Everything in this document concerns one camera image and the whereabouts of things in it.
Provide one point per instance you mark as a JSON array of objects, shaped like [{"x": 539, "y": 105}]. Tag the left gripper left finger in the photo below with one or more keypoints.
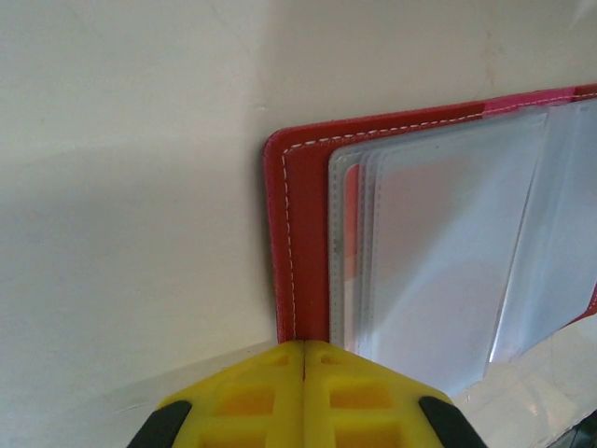
[{"x": 252, "y": 401}]

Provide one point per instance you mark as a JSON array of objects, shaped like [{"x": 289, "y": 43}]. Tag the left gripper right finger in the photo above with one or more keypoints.
[{"x": 364, "y": 406}]

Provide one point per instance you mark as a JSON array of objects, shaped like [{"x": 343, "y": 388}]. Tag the red card holder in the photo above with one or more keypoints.
[{"x": 308, "y": 210}]

